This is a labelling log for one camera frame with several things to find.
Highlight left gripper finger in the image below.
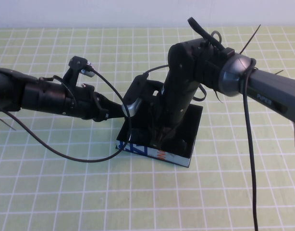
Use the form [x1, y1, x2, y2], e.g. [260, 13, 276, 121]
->
[108, 108, 126, 120]
[101, 94, 124, 112]

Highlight black right camera cable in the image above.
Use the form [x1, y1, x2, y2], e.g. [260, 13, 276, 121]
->
[141, 17, 258, 231]

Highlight green white-grid tablecloth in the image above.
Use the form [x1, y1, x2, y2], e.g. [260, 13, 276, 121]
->
[0, 26, 295, 231]

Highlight black left camera cable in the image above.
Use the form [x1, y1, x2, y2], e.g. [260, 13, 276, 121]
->
[5, 67, 133, 164]

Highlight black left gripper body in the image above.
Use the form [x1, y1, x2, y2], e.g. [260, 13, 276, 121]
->
[74, 84, 110, 123]

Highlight right wrist camera black silver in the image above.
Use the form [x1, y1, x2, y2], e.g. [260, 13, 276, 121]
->
[122, 74, 148, 117]

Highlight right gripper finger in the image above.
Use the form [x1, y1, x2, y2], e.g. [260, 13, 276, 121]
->
[161, 126, 177, 144]
[149, 130, 164, 148]

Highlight black glasses case box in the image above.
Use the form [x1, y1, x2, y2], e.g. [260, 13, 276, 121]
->
[115, 95, 204, 168]

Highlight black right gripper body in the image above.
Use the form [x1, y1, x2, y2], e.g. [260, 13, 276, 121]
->
[147, 81, 195, 129]

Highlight black camera cable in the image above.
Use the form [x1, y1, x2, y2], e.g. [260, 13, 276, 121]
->
[141, 17, 258, 231]
[5, 67, 133, 164]

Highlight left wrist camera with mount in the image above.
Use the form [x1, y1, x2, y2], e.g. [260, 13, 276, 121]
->
[62, 55, 97, 85]

